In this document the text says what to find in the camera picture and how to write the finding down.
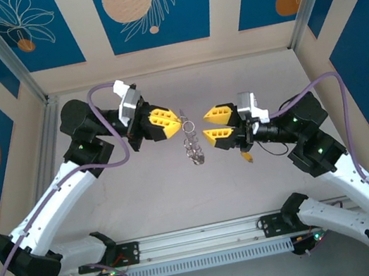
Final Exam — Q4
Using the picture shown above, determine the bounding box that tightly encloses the yellow key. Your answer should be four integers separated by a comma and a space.
240, 149, 256, 166

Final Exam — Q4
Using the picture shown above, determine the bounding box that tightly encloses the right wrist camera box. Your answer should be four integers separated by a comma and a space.
235, 87, 271, 128

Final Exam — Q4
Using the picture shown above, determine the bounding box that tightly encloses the grey slotted cable duct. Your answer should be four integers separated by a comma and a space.
69, 237, 296, 276

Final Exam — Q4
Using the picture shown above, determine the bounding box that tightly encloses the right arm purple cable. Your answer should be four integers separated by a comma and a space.
262, 65, 369, 276

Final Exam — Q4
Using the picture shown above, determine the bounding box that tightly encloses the thin black cable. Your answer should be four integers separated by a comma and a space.
256, 136, 294, 160

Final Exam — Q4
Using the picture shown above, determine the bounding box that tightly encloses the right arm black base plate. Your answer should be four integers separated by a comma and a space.
257, 205, 328, 239

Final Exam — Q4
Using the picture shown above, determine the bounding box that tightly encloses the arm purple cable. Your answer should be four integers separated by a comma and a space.
0, 80, 153, 276
262, 65, 369, 276

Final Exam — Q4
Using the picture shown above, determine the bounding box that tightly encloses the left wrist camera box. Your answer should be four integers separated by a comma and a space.
111, 76, 148, 129

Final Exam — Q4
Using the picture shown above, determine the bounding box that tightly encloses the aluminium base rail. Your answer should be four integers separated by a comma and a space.
8, 193, 369, 276

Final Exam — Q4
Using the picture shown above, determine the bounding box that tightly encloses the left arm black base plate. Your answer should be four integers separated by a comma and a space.
75, 240, 143, 275

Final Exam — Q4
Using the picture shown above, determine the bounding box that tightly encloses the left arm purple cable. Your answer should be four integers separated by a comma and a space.
0, 80, 153, 276

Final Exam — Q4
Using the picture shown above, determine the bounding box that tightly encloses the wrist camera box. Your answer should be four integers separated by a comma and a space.
235, 87, 271, 128
111, 76, 148, 129

